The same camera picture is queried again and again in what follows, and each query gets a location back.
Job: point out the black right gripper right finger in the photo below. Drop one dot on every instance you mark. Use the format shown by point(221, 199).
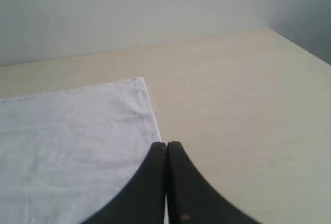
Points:
point(190, 198)

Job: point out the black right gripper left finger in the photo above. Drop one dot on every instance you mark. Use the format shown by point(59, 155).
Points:
point(142, 199)

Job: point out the white t-shirt red lettering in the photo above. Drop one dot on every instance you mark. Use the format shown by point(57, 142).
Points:
point(66, 154)

